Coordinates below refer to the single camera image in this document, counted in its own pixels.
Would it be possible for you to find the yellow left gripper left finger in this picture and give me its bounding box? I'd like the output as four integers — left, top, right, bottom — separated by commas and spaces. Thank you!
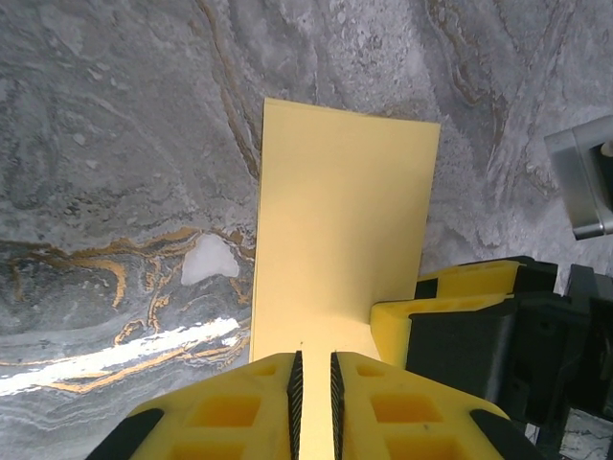
88, 350, 304, 460

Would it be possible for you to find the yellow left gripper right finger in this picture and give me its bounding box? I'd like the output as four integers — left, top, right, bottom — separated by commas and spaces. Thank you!
329, 351, 545, 460

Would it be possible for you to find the yellow paper sheet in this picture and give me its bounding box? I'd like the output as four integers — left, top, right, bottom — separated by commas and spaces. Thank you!
250, 97, 442, 460

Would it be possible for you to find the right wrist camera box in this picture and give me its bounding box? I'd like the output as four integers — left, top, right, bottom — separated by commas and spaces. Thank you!
543, 113, 613, 242

